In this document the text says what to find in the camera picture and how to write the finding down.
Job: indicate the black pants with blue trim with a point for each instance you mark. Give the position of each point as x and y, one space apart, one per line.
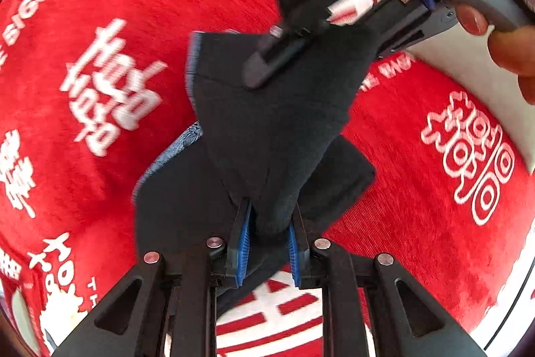
271 139

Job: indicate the person's right hand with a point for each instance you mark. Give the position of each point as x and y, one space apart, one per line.
510 51

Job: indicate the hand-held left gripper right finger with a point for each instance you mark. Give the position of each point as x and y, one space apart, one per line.
294 261

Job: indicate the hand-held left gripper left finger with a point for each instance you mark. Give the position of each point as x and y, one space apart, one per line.
242 252

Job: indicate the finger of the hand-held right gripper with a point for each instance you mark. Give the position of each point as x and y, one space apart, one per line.
271 60
434 20

